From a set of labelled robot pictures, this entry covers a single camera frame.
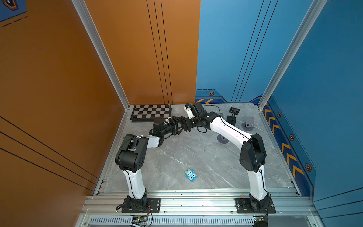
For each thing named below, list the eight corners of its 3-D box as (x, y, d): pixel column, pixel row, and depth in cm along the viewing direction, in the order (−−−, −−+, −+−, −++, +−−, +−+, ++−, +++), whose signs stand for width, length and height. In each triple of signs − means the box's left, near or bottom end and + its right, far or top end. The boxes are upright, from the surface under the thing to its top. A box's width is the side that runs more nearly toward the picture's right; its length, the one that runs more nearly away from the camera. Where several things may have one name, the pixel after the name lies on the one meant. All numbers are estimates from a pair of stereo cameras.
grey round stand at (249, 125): (242, 130, 107) (245, 125, 102) (240, 122, 112) (242, 117, 107) (253, 130, 107) (256, 125, 102) (250, 122, 112) (253, 117, 107)
